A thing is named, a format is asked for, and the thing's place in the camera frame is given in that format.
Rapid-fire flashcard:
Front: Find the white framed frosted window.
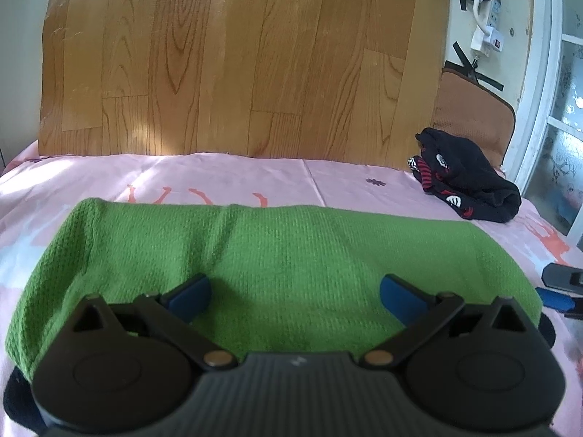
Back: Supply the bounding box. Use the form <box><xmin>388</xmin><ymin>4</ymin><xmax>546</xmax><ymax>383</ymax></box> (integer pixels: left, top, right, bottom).
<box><xmin>512</xmin><ymin>0</ymin><xmax>583</xmax><ymax>237</ymax></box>

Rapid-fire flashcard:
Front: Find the green black striped knit sweater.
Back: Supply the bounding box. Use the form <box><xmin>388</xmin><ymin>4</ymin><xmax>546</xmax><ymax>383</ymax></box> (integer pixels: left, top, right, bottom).
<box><xmin>2</xmin><ymin>198</ymin><xmax>556</xmax><ymax>433</ymax></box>

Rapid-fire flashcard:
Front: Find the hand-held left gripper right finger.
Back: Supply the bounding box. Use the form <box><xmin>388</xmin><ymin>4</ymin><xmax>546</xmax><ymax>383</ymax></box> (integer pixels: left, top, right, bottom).
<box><xmin>363</xmin><ymin>274</ymin><xmax>525</xmax><ymax>371</ymax></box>

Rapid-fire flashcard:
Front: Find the brown mesh cushion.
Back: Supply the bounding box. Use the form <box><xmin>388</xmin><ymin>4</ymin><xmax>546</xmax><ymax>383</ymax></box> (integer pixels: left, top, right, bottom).
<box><xmin>430</xmin><ymin>67</ymin><xmax>515</xmax><ymax>169</ymax></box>

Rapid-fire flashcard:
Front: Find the wooden headboard panel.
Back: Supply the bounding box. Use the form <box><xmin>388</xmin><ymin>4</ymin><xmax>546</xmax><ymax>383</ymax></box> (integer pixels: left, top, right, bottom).
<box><xmin>37</xmin><ymin>0</ymin><xmax>451</xmax><ymax>171</ymax></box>

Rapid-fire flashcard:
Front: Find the dark garment with red pattern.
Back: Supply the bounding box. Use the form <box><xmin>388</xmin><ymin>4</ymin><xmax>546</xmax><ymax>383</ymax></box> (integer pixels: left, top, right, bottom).
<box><xmin>407</xmin><ymin>127</ymin><xmax>521</xmax><ymax>224</ymax></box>

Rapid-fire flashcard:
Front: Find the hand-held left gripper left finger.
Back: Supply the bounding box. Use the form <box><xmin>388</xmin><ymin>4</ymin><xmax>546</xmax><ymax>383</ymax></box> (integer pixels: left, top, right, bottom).
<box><xmin>73</xmin><ymin>274</ymin><xmax>238</xmax><ymax>371</ymax></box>

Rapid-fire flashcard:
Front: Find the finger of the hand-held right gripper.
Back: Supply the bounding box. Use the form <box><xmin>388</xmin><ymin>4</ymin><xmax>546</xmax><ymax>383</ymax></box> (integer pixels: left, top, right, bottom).
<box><xmin>542</xmin><ymin>263</ymin><xmax>583</xmax><ymax>290</ymax></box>
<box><xmin>535</xmin><ymin>288</ymin><xmax>583</xmax><ymax>319</ymax></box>

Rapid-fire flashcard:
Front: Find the white power strip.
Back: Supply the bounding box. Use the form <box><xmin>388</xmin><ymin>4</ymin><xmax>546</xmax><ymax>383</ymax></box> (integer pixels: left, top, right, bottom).
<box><xmin>469</xmin><ymin>0</ymin><xmax>505</xmax><ymax>59</ymax></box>

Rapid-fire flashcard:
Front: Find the pink printed bed sheet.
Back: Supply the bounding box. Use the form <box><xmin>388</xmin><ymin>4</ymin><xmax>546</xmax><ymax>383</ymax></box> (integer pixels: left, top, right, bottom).
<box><xmin>0</xmin><ymin>141</ymin><xmax>583</xmax><ymax>437</ymax></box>

